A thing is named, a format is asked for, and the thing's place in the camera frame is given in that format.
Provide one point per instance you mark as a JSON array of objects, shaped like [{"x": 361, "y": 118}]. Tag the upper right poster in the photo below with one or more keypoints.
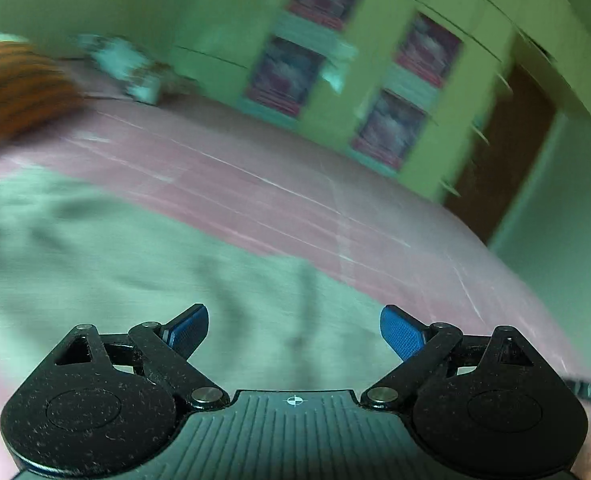
[{"x": 429, "y": 50}]

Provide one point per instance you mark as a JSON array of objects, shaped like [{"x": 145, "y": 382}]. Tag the grey green pants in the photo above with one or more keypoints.
[{"x": 72, "y": 254}]

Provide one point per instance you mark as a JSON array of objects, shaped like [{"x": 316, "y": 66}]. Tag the dark brown wooden door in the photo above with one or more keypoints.
[{"x": 503, "y": 156}]

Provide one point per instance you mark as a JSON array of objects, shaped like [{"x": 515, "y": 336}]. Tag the orange patterned pillow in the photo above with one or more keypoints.
[{"x": 33, "y": 89}]

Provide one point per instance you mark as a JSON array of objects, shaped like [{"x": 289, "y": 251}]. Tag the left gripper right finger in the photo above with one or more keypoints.
[{"x": 421, "y": 348}]

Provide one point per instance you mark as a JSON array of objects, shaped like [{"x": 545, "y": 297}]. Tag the white floral pillow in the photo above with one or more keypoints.
[{"x": 142, "y": 78}]

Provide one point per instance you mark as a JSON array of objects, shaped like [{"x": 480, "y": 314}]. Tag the pink checked bedsheet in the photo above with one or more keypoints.
[{"x": 269, "y": 192}]

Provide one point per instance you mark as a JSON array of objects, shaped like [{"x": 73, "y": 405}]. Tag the lower left poster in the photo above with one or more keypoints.
[{"x": 284, "y": 76}]

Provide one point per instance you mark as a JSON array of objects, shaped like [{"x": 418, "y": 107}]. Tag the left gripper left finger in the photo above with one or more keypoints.
[{"x": 164, "y": 351}]

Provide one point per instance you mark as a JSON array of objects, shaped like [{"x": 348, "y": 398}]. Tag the lower right poster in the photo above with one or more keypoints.
[{"x": 389, "y": 132}]

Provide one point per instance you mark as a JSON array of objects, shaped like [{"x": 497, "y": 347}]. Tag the cream wardrobe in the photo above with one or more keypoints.
[{"x": 218, "y": 43}]

